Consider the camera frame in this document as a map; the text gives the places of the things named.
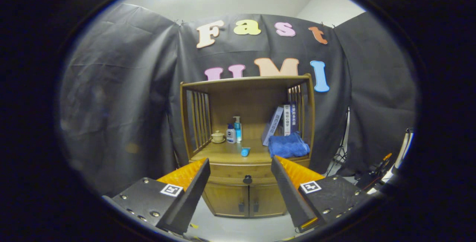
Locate wooden cabinet door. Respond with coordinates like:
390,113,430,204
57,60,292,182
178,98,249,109
203,183,250,217
247,183,287,216

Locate wooden drawer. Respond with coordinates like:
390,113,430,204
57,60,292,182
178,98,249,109
205,158,311,187

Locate blue pump bottle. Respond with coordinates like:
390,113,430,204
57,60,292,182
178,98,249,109
233,116,243,143

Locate wooden countertop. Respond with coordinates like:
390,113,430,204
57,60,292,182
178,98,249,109
190,140,311,164

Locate blue folded towel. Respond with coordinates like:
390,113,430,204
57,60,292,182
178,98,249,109
268,132,311,158

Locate black equipment with orange part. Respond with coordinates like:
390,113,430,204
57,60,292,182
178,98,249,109
355,153,395,194

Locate black backdrop cloth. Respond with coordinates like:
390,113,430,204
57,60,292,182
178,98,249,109
59,3,417,196

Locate white bottle with blue cap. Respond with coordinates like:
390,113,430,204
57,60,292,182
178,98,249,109
226,123,237,144

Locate wooden cabinet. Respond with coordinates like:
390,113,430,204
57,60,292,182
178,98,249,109
180,73,316,218

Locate dark blue book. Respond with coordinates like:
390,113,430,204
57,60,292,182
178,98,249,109
290,103,298,135

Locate white spine book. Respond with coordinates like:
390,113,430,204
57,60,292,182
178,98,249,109
283,104,292,136

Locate grey leaning book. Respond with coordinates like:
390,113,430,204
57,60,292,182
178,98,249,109
261,106,284,146

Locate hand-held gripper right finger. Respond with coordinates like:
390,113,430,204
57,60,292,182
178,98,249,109
271,155,372,233

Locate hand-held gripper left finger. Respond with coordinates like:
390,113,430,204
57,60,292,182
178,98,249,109
102,158,211,234

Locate black tripod stand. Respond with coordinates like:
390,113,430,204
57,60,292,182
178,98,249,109
327,108,350,175

